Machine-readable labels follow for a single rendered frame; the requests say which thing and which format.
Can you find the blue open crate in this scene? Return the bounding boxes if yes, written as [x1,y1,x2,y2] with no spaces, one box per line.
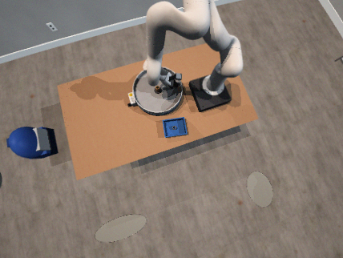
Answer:
[163,117,187,138]

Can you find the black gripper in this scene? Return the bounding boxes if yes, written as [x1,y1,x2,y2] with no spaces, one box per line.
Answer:
[161,71,179,89]

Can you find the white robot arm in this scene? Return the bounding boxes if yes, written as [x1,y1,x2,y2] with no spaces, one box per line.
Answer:
[143,0,243,95]

